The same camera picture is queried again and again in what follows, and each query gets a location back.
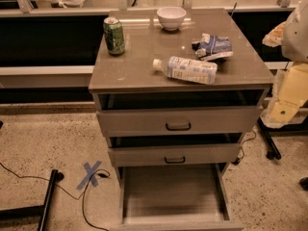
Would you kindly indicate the black stand leg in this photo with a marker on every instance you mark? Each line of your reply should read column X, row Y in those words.
column 273, row 152
column 41, row 211

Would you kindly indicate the grey drawer cabinet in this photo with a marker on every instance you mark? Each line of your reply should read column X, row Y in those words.
column 129, row 82

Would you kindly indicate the clear plastic water bottle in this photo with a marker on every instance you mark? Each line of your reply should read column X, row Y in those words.
column 187, row 70

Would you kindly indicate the black stand leg right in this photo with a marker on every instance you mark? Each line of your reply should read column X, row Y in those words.
column 273, row 152

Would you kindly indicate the green soda can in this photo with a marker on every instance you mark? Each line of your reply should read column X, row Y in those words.
column 114, row 37

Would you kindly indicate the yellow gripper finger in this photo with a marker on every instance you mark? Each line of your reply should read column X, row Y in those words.
column 289, row 95

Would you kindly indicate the middle drawer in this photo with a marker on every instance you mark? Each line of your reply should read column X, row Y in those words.
column 173, row 155

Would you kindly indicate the open bottom drawer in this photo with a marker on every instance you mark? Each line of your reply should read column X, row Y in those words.
column 174, row 198

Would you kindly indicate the crumpled blue chip bag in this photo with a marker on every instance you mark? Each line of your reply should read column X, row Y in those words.
column 210, row 48

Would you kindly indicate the black stand leg left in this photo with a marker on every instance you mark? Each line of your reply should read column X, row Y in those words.
column 41, row 211

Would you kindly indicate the top drawer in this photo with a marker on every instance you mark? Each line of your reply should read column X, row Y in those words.
column 181, row 121

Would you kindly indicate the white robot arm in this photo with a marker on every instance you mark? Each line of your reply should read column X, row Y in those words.
column 292, row 35

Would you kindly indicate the blue tape cross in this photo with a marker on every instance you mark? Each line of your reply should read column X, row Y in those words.
column 89, row 177

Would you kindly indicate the white bowl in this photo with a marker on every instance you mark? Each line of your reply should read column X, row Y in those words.
column 171, row 18

